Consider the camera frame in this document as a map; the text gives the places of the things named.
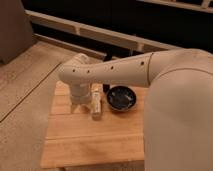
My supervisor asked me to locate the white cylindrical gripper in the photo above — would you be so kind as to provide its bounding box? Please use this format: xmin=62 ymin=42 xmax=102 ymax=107
xmin=69 ymin=83 xmax=92 ymax=112

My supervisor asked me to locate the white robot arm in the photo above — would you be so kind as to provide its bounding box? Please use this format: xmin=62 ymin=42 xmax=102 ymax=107
xmin=59 ymin=49 xmax=213 ymax=171

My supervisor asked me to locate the white rectangular eraser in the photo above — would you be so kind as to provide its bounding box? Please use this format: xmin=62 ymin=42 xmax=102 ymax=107
xmin=91 ymin=91 xmax=102 ymax=119

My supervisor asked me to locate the black bowl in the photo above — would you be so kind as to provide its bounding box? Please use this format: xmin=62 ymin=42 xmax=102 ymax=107
xmin=106 ymin=86 xmax=137 ymax=112

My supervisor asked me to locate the wooden board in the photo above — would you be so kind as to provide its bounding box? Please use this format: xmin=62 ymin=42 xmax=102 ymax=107
xmin=41 ymin=82 xmax=147 ymax=168

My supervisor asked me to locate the grey sofa corner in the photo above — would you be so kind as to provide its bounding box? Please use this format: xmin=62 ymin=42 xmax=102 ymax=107
xmin=0 ymin=0 xmax=36 ymax=64

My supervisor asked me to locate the white shelf frame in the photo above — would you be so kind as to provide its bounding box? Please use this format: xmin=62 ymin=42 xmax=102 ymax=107
xmin=26 ymin=10 xmax=178 ymax=53

